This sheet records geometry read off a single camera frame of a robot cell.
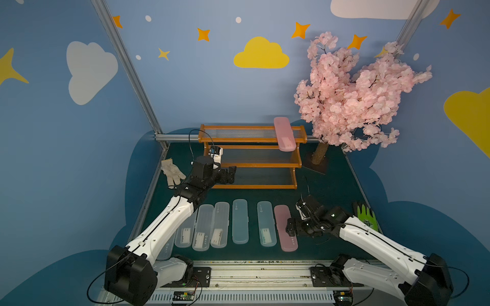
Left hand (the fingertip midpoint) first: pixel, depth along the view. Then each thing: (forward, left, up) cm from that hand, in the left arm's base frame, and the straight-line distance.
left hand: (225, 163), depth 80 cm
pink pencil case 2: (+11, -26, +5) cm, 29 cm away
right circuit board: (-44, -48, -27) cm, 71 cm away
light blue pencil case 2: (-20, -20, -24) cm, 37 cm away
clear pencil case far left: (-30, +23, -24) cm, 45 cm away
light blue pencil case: (-16, -7, -24) cm, 30 cm away
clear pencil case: (-23, +18, -24) cm, 38 cm away
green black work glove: (-11, -67, -23) cm, 72 cm away
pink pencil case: (-25, -29, -23) cm, 45 cm away
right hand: (-21, -31, -17) cm, 41 cm away
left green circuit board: (-45, +14, -26) cm, 54 cm away
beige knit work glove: (+12, +33, -25) cm, 43 cm away
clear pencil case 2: (-24, +9, -23) cm, 35 cm away
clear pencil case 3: (-24, +2, -24) cm, 34 cm away
